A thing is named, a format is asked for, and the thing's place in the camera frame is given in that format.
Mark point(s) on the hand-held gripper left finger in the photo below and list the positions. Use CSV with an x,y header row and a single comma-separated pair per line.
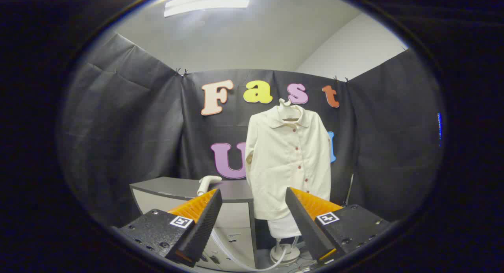
x,y
204,221

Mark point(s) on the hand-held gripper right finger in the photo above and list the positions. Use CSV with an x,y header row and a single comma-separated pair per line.
x,y
307,225

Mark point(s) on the white garment steamer head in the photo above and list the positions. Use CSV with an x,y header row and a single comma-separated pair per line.
x,y
206,181

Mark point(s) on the cream button-up shirt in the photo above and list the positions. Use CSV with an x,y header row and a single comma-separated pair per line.
x,y
283,166

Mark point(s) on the grey cabinet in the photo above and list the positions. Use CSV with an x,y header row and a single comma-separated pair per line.
x,y
173,186

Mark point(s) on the ceiling light fixture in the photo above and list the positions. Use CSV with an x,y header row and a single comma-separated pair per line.
x,y
208,3

